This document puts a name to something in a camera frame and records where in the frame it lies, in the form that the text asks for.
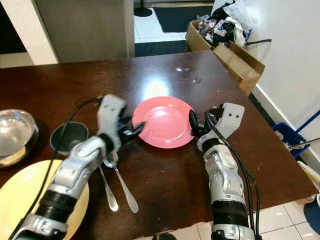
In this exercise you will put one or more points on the pink plate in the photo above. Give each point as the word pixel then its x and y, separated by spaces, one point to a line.
pixel 164 122

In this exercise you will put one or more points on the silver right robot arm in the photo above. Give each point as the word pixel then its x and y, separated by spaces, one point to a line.
pixel 222 175

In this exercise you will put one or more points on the dark grey cup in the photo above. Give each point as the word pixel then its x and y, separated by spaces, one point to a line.
pixel 69 137

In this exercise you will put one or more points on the brown cardboard box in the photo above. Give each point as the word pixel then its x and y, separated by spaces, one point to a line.
pixel 240 60

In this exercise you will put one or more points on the blue plastic object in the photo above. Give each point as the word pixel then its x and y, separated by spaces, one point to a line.
pixel 286 134

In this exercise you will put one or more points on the steel bowl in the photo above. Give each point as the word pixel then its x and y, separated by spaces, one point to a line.
pixel 16 137

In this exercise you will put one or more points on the black floor mat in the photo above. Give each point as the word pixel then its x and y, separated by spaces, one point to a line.
pixel 180 19

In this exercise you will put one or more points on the grey door panel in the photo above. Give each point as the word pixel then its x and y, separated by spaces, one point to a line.
pixel 85 30

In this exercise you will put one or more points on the white plastic bag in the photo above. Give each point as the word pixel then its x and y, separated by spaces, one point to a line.
pixel 240 12

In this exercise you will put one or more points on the yellow plate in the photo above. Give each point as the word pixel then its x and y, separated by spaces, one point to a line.
pixel 25 200

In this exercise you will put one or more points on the blue bucket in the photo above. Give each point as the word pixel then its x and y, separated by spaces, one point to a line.
pixel 312 215

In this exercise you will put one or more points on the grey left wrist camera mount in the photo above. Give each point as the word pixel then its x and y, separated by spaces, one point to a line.
pixel 111 112

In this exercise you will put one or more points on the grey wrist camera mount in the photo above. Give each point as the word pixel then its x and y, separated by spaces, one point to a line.
pixel 230 117
pixel 111 112

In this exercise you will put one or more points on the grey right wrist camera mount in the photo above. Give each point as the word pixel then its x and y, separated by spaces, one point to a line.
pixel 230 117

